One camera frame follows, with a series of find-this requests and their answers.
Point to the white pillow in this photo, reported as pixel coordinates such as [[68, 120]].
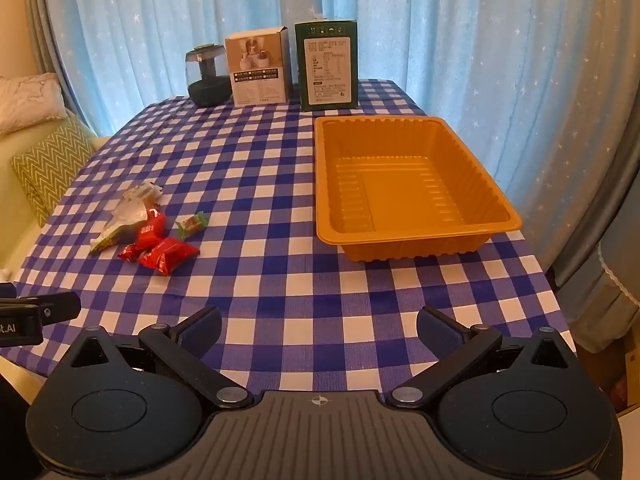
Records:
[[27, 100]]

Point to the dark glass humidifier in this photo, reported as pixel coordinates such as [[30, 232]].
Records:
[[206, 77]]

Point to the cream sofa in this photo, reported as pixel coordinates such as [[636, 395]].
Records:
[[15, 220]]

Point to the grey curtain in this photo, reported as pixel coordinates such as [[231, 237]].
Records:
[[595, 270], [47, 50]]

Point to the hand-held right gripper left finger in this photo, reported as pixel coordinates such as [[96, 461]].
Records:
[[200, 332]]

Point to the green zigzag pillow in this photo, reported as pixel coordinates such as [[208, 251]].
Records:
[[47, 165]]

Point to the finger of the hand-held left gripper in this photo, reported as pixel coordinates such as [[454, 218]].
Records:
[[57, 306]]

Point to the blue white checkered tablecloth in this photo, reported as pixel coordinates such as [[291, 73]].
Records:
[[280, 240]]

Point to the clear plastic snack packet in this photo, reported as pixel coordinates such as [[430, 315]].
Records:
[[125, 210]]

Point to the orange plastic tray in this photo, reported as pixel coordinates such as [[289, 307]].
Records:
[[400, 195]]

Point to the green carton box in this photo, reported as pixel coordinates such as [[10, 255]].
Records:
[[327, 67]]

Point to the white carton box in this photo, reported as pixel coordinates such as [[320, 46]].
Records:
[[257, 67]]

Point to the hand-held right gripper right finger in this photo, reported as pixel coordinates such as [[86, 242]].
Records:
[[439, 332]]

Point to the green candy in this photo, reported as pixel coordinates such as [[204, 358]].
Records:
[[192, 225]]

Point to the small red snack packet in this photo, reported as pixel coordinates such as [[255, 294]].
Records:
[[129, 251]]

